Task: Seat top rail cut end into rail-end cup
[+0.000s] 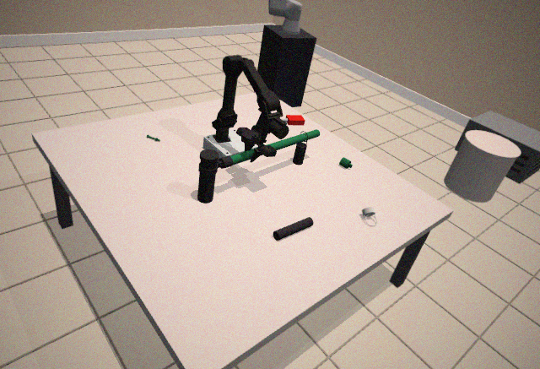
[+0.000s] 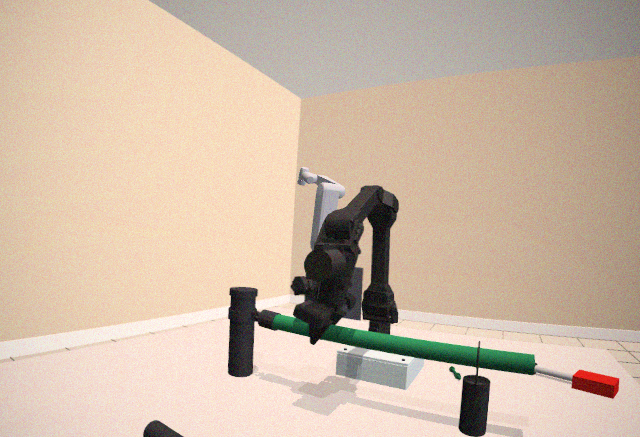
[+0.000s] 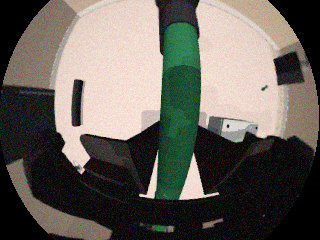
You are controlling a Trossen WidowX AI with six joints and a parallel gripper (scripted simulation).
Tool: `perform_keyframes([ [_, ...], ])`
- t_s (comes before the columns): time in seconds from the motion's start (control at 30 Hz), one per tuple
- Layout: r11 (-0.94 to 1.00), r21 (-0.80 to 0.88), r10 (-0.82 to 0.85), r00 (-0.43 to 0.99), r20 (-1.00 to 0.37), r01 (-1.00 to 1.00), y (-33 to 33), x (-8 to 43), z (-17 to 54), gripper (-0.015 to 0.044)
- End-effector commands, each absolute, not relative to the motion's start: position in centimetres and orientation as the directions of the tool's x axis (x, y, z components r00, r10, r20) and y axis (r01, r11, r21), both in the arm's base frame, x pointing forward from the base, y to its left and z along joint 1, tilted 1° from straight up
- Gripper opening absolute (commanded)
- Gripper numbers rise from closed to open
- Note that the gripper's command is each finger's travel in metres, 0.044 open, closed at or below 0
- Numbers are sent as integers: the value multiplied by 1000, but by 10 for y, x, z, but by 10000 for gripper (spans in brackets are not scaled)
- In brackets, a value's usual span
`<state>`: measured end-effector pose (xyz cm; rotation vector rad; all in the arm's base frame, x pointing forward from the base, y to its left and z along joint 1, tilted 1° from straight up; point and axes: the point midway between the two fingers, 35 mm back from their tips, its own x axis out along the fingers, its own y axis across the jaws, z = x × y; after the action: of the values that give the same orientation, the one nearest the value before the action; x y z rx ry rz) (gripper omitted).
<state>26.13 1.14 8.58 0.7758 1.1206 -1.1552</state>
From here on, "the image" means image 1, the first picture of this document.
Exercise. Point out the small green cylinder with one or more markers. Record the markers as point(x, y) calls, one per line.
point(345, 163)

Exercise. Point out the long green tube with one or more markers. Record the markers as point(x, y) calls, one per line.
point(277, 145)

